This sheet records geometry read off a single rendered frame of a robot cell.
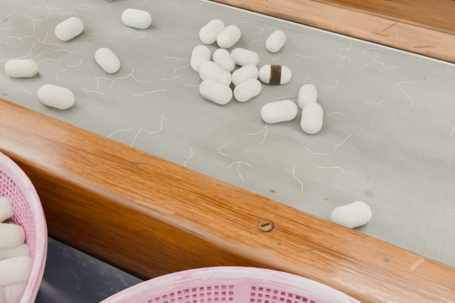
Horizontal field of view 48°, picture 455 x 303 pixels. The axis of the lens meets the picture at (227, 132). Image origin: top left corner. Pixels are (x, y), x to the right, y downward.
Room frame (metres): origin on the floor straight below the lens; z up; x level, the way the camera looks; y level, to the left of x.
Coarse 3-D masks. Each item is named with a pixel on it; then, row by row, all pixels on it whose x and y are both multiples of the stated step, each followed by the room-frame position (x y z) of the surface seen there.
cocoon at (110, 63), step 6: (102, 48) 0.45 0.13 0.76; (96, 54) 0.44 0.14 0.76; (102, 54) 0.44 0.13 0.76; (108, 54) 0.44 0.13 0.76; (96, 60) 0.44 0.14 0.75; (102, 60) 0.43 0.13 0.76; (108, 60) 0.43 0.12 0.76; (114, 60) 0.43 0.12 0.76; (102, 66) 0.43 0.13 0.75; (108, 66) 0.43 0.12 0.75; (114, 66) 0.43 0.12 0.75; (108, 72) 0.43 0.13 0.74
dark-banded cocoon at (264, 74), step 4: (264, 68) 0.43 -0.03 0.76; (268, 68) 0.43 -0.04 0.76; (284, 68) 0.43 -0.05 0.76; (288, 68) 0.44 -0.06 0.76; (260, 72) 0.43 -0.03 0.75; (264, 72) 0.43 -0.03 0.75; (268, 72) 0.43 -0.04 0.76; (284, 72) 0.43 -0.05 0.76; (288, 72) 0.43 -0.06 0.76; (260, 76) 0.43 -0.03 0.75; (264, 76) 0.43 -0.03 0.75; (268, 76) 0.43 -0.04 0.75; (284, 76) 0.43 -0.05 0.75; (288, 76) 0.43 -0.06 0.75; (264, 80) 0.43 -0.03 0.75; (268, 80) 0.43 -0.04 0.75; (284, 80) 0.43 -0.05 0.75; (288, 80) 0.43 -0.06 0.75
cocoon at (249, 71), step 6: (246, 66) 0.43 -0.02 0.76; (252, 66) 0.43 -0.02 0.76; (234, 72) 0.42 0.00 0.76; (240, 72) 0.42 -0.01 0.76; (246, 72) 0.42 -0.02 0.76; (252, 72) 0.43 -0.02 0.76; (258, 72) 0.43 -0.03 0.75; (234, 78) 0.42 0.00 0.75; (240, 78) 0.42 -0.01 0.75; (246, 78) 0.42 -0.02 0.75; (234, 84) 0.42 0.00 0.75
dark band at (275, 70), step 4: (272, 68) 0.43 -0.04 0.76; (276, 68) 0.43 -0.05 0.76; (280, 68) 0.43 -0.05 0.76; (272, 72) 0.43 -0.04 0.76; (276, 72) 0.43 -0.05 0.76; (280, 72) 0.43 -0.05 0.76; (272, 76) 0.43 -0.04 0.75; (276, 76) 0.43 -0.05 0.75; (280, 76) 0.43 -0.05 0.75; (272, 80) 0.42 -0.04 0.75; (276, 80) 0.42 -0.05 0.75; (280, 80) 0.42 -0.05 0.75
